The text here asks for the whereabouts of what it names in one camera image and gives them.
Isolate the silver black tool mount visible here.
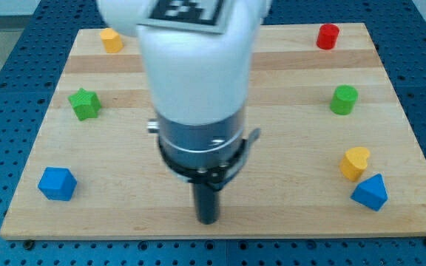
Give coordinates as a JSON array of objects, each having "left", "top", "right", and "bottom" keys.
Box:
[{"left": 147, "top": 108, "right": 261, "bottom": 191}]

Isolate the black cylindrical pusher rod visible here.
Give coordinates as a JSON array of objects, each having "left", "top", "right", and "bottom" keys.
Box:
[{"left": 192, "top": 184, "right": 220, "bottom": 225}]

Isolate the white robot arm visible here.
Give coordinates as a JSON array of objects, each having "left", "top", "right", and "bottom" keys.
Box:
[{"left": 97, "top": 0, "right": 271, "bottom": 225}]

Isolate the blue cube block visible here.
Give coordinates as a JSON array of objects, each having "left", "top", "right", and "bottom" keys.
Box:
[{"left": 38, "top": 167, "right": 78, "bottom": 201}]

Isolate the wooden board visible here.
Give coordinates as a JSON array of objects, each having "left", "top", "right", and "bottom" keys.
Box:
[{"left": 0, "top": 23, "right": 426, "bottom": 241}]

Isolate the green star block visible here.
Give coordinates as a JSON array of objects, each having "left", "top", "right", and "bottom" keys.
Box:
[{"left": 68, "top": 88, "right": 101, "bottom": 121}]

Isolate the black white fiducial marker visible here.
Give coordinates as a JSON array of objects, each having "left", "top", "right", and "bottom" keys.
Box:
[{"left": 139, "top": 0, "right": 233, "bottom": 34}]

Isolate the yellow heart block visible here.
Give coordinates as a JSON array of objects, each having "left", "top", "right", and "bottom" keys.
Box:
[{"left": 339, "top": 146, "right": 371, "bottom": 182}]

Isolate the green cylinder block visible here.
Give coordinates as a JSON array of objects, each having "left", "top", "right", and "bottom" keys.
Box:
[{"left": 330, "top": 85, "right": 359, "bottom": 115}]

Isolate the yellow hexagon block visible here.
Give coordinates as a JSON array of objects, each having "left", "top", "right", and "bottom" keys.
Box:
[{"left": 99, "top": 28, "right": 124, "bottom": 53}]

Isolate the blue triangle block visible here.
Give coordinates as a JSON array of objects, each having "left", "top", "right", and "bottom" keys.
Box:
[{"left": 350, "top": 174, "right": 388, "bottom": 211}]

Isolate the red cylinder block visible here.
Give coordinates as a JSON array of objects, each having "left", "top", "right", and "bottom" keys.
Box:
[{"left": 316, "top": 24, "right": 340, "bottom": 50}]

